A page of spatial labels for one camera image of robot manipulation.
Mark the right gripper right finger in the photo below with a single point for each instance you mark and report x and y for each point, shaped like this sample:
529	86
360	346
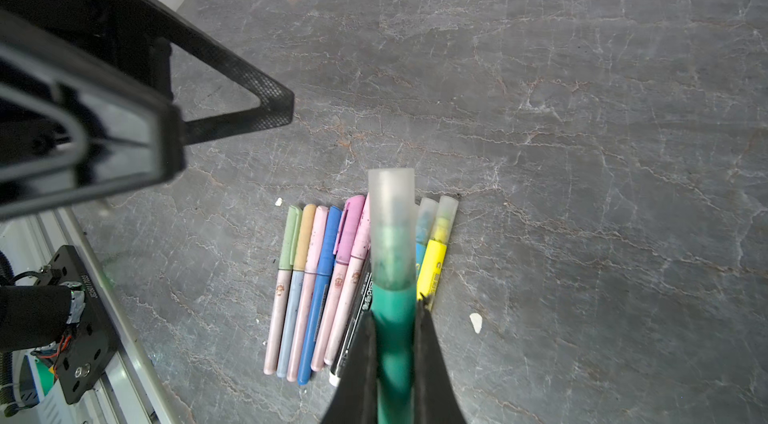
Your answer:
434	398

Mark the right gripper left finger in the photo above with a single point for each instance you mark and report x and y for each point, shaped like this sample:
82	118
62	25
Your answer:
355	399

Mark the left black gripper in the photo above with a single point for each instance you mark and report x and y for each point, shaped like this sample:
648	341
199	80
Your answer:
75	129

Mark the yellow highlighter marker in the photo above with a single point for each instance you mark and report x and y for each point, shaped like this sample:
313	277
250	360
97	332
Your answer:
430	273

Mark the blue highlighter marker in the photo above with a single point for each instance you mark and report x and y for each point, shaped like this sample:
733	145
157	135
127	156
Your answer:
425	219

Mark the green highlighter marker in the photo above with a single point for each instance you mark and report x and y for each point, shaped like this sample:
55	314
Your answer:
392	218

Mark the black white pen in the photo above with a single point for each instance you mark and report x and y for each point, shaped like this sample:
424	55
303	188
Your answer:
360	305

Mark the pink speckled pen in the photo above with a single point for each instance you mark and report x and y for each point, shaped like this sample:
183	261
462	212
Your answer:
359	252

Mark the purple cap pink pen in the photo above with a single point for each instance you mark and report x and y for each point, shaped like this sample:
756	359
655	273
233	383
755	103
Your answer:
332	271

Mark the tan cap blue pen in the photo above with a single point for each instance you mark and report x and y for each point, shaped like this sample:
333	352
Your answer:
301	240

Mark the white paper scrap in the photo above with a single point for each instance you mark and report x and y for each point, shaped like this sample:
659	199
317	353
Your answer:
477	321

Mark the aluminium mounting rail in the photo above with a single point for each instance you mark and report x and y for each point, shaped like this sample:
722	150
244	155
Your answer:
128	392

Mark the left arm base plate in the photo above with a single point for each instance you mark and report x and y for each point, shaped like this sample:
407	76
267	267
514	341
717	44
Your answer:
88	345

